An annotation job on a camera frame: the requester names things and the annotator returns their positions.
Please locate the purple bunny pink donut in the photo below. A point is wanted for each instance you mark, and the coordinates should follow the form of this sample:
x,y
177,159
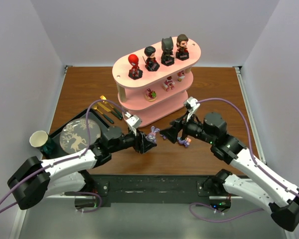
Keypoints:
x,y
152,135

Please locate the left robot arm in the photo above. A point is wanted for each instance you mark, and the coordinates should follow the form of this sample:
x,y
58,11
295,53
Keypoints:
x,y
37,179

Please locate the pink three-tier shelf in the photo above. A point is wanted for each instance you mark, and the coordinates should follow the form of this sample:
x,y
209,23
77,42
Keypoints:
x,y
131,93

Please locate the ice cream cone bear toy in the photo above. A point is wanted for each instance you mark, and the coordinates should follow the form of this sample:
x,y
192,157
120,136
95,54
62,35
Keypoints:
x,y
180,75

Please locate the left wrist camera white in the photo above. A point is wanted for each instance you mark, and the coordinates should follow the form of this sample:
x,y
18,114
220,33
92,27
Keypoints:
x,y
133,122

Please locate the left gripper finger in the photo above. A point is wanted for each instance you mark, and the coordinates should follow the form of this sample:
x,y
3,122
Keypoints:
x,y
142,140
149,147

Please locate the dark bat hero figure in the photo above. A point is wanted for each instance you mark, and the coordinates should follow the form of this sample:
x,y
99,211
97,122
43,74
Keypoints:
x,y
167,58

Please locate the gold spoon green handle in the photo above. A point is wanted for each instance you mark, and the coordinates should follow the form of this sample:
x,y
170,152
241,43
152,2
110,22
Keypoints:
x,y
95,107

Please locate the white paper cup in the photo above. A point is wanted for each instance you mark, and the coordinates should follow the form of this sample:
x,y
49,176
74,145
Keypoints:
x,y
38,139

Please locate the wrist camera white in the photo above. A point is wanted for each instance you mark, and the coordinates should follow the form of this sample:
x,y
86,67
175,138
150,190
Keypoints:
x,y
133,122
192,105

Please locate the pink bear strawberry tart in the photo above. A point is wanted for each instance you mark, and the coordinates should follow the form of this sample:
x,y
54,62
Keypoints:
x,y
150,95

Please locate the red spider hero figure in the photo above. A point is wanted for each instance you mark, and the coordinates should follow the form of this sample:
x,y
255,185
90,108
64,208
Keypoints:
x,y
135,72

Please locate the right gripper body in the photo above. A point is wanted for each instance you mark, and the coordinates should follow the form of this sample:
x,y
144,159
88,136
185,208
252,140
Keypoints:
x,y
178,127

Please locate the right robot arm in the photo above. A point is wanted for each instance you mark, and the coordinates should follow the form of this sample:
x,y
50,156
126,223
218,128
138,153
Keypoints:
x,y
269,191

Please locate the aluminium frame rail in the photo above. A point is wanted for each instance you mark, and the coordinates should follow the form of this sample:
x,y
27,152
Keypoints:
x,y
250,115

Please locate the brown haired hero figure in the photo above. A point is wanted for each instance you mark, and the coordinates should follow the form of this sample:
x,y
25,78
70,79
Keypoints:
x,y
182,51

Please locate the pink bear cake square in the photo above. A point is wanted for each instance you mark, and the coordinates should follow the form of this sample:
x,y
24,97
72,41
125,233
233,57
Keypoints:
x,y
168,84

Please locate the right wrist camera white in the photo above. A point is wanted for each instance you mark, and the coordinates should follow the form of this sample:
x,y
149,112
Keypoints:
x,y
192,105

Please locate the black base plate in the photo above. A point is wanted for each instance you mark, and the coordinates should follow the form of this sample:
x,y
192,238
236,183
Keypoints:
x,y
154,189

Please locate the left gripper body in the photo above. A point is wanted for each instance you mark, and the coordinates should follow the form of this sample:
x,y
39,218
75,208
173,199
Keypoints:
x,y
140,142

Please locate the gold fork green handle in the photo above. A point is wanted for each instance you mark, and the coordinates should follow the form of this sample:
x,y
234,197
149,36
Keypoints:
x,y
113,106

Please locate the black haired red figure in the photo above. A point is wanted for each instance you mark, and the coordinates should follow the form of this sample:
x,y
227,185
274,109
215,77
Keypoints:
x,y
151,63

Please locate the dark green glass cup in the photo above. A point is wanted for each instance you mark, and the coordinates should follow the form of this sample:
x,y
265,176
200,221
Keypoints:
x,y
47,147

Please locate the round deer pattern plate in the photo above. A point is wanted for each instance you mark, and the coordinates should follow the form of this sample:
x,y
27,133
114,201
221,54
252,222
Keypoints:
x,y
74,136

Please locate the gold knife green handle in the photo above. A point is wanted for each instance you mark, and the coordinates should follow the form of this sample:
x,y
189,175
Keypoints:
x,y
108,110

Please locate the purple bunny with cake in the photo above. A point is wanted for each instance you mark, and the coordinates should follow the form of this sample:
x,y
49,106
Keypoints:
x,y
185,142

